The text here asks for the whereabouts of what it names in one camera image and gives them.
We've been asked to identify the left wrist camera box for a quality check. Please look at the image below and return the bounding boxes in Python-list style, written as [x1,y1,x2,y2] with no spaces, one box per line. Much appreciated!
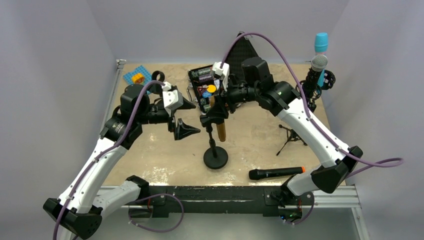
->
[162,89,184,117]

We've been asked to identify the yellow orange toy brick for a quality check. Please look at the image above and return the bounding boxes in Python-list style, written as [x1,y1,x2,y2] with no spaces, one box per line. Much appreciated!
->
[131,73,145,85]

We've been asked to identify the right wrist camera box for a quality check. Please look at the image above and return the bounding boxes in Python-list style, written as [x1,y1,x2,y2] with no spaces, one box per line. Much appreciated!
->
[211,61,230,91]

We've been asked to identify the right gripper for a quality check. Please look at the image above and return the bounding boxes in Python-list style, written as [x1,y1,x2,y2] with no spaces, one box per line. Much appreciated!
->
[206,77,260,119]

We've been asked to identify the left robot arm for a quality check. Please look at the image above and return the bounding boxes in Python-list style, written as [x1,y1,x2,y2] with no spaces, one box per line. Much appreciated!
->
[43,80,199,240]

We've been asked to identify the silver-head black microphone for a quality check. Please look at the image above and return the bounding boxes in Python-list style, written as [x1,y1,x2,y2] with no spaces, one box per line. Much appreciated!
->
[305,54,328,81]

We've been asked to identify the gold microphone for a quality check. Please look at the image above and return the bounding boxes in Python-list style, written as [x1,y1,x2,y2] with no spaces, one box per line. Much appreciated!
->
[209,94,228,143]

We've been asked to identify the blue microphone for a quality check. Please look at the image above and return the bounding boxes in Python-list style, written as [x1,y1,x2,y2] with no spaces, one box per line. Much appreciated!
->
[314,32,329,89]

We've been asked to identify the black microphone orange end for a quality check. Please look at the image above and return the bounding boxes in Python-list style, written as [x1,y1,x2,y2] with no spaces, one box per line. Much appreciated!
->
[248,166,305,181]

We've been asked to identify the shock-mount round-base stand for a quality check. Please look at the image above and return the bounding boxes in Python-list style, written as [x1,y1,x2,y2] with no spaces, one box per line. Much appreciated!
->
[295,80,322,112]

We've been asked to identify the black poker chip case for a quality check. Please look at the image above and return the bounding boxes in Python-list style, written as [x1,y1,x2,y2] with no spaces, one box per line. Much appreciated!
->
[187,31,270,117]

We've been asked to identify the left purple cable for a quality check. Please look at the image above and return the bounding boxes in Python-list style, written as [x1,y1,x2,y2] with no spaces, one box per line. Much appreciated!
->
[52,80,172,240]

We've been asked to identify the black round-base mic stand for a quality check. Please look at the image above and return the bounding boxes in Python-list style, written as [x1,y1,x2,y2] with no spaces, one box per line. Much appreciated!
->
[150,70,165,95]

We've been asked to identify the blue building baseplate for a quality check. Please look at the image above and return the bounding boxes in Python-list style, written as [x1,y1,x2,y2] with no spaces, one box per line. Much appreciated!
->
[123,65,152,90]

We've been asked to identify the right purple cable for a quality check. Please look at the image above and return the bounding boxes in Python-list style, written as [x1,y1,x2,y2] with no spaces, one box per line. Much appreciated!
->
[219,31,405,170]

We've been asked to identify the black tripod mic stand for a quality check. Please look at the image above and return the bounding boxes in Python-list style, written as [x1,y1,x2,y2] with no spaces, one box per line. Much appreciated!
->
[276,69,337,157]

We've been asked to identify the yellow dealer chip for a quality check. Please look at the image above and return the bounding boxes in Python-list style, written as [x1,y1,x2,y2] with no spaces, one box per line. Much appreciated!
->
[206,85,217,94]

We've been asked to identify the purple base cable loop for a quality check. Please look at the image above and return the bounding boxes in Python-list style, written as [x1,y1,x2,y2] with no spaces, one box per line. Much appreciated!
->
[127,192,185,233]

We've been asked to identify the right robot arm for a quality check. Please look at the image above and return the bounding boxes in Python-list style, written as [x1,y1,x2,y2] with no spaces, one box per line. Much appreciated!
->
[206,57,363,204]

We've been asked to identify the red triangular token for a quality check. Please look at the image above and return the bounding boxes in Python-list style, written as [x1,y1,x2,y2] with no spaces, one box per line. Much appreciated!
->
[196,85,208,96]

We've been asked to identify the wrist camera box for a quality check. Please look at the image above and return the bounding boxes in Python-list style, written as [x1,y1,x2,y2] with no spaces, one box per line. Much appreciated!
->
[162,89,184,117]
[211,61,230,91]

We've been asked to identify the black front mounting rail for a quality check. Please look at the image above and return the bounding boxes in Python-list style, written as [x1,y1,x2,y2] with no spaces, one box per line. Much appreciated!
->
[149,186,298,218]

